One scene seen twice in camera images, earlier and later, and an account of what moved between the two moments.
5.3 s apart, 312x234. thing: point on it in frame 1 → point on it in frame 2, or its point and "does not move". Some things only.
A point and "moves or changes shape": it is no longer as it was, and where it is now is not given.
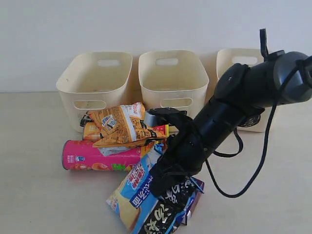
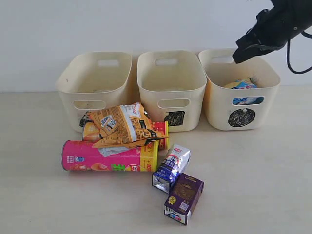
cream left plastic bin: (93, 79) does not move
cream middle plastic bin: (173, 79) does not move
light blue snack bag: (135, 198) moves or changes shape
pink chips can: (82, 155) does not move
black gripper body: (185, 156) → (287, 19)
